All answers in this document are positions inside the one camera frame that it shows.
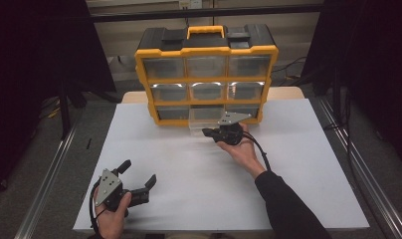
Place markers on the yellow black drawer organizer cabinet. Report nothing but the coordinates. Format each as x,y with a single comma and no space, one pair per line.
205,38

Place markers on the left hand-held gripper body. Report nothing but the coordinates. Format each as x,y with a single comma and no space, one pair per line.
108,187

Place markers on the clear plastic drawer bin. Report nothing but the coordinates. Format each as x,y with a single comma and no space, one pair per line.
202,124

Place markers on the white wall outlet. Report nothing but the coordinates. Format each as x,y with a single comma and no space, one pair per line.
190,4

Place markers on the white table cover sheet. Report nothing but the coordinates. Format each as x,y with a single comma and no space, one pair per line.
189,186

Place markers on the person's left hand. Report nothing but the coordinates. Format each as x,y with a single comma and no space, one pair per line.
111,222

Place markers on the dark curtain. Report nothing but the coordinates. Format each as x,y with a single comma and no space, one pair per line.
33,66
371,66

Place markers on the black horizontal frame bar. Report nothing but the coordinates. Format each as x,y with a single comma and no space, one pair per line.
189,14

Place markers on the person's right hand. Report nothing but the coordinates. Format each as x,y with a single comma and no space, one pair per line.
243,152

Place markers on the grid of clear drawers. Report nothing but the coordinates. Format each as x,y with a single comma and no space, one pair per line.
205,91

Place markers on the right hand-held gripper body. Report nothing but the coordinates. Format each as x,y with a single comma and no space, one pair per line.
231,132

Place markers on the black metal stand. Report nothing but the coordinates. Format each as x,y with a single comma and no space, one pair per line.
65,109

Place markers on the aluminium frame rail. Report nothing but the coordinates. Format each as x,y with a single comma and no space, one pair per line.
358,166
43,186

